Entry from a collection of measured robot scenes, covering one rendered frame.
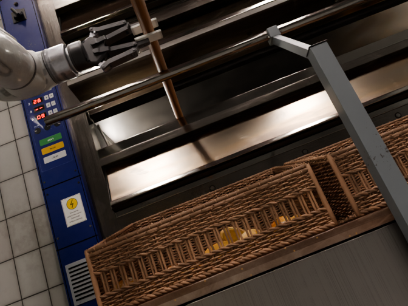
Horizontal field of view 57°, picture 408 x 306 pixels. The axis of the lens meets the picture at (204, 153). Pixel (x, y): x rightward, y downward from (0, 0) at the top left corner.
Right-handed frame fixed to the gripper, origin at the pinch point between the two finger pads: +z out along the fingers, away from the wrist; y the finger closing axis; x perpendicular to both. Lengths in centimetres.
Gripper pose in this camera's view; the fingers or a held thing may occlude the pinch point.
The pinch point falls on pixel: (147, 31)
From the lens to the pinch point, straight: 103.3
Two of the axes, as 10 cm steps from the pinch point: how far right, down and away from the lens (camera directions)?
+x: -0.9, -3.0, -9.5
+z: 9.3, -3.5, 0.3
